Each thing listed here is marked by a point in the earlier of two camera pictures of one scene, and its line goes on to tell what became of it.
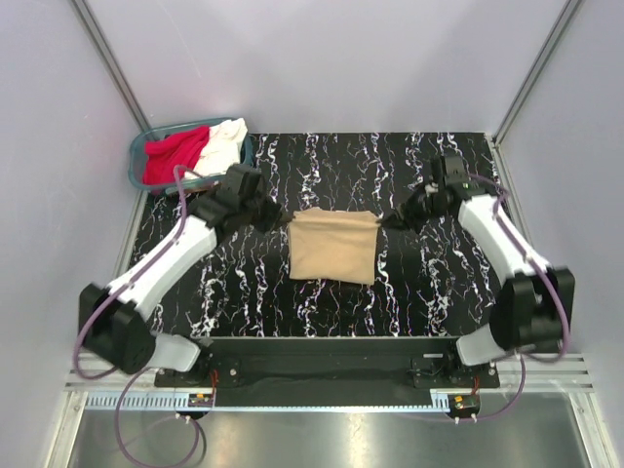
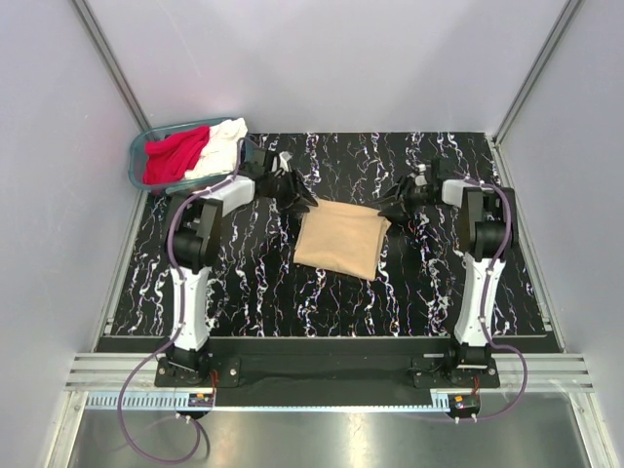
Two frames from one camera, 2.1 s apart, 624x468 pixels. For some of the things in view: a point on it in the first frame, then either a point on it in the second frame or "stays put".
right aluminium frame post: [564, 20] stays put
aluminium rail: [573, 371] stays put
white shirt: [222, 148] stays put
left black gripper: [275, 216] to [296, 190]
